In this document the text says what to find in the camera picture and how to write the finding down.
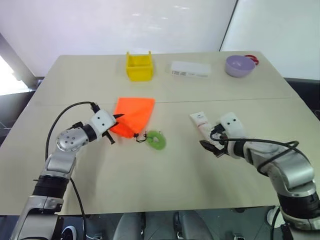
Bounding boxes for red ring object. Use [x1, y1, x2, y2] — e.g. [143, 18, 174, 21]
[243, 54, 260, 66]

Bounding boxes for purple plastic bowl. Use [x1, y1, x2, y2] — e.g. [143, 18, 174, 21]
[224, 55, 256, 79]

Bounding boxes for white and black round foot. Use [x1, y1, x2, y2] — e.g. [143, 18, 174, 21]
[60, 224, 77, 240]

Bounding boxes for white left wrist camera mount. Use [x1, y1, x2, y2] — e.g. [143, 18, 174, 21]
[89, 110, 119, 139]

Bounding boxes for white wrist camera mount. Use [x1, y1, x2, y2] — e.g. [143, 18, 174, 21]
[89, 110, 119, 139]
[215, 112, 244, 141]

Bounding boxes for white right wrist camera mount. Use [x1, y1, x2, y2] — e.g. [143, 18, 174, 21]
[215, 112, 244, 141]

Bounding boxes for green fuzzy ring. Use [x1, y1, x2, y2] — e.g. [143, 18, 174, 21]
[145, 129, 169, 152]

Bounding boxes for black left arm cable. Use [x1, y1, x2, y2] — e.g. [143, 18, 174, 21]
[45, 101, 101, 240]

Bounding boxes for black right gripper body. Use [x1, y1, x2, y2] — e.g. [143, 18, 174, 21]
[211, 126, 230, 158]

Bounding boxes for black pouch drawstring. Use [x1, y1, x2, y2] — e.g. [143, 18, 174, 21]
[133, 130, 150, 144]

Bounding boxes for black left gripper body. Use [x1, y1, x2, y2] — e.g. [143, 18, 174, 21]
[104, 119, 120, 137]

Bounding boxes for yellow plastic bin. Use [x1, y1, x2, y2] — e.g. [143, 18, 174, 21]
[125, 50, 154, 83]

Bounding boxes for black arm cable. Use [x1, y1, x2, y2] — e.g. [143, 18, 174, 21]
[45, 101, 101, 240]
[209, 129, 300, 176]

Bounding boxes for orange fabric pouch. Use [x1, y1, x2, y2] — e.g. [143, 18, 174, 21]
[109, 96, 156, 139]

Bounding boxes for clear white plastic box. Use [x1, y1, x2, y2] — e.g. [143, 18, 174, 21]
[170, 60, 211, 80]

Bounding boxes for white tube with red print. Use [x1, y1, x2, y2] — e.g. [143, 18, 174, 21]
[189, 111, 222, 148]

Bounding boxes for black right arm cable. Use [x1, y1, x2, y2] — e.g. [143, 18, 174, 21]
[209, 129, 300, 176]

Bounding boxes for dark grey rounded shape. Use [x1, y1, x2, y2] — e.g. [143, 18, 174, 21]
[177, 211, 214, 240]
[116, 212, 147, 240]

